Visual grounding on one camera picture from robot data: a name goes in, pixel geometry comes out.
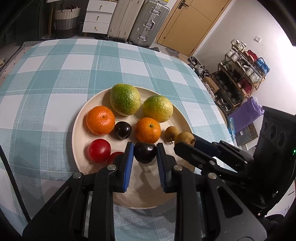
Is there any brown longan fruit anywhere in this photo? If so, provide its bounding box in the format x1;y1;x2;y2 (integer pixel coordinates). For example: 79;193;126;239
165;126;180;144
174;132;196;146

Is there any dark plum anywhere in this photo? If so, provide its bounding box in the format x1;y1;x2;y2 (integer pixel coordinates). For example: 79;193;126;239
114;121;132;140
133;142;157;164

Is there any orange mandarin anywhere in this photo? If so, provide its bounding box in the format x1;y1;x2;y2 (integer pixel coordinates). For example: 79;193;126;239
86;105;115;136
135;117;161;144

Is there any red tomato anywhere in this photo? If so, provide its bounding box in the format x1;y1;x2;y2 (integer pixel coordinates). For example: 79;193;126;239
87;138;111;163
106;152;124;165

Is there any yellow green passion fruit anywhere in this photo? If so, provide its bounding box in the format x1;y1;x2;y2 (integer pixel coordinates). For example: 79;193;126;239
142;95;174;123

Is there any large green passion fruit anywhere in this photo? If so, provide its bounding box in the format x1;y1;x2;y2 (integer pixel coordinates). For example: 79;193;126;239
110;83;141;116

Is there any purple bag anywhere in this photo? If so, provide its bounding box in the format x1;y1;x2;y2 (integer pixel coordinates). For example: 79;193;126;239
229;97;264;133

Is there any cream oval plate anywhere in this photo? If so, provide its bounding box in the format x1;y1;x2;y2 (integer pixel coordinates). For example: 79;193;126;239
72;87;195;209

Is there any tea set shelf rack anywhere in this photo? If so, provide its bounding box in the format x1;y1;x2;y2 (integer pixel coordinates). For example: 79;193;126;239
212;39;270;115

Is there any wooden door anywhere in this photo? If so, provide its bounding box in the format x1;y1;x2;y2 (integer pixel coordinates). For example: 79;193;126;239
156;0;231;57

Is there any teal plaid tablecloth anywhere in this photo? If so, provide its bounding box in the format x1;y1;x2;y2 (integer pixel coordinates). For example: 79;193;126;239
1;39;231;216

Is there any silver suitcase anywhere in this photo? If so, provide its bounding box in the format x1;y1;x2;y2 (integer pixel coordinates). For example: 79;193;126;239
128;1;170;48

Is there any beige suitcase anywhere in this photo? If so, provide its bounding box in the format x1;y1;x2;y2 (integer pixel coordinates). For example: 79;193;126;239
107;0;144;41

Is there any white drawer cabinet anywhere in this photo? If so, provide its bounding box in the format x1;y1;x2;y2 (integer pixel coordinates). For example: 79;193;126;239
82;0;117;34

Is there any woven laundry basket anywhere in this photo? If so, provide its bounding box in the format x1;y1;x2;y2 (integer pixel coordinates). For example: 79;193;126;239
54;5;81;39

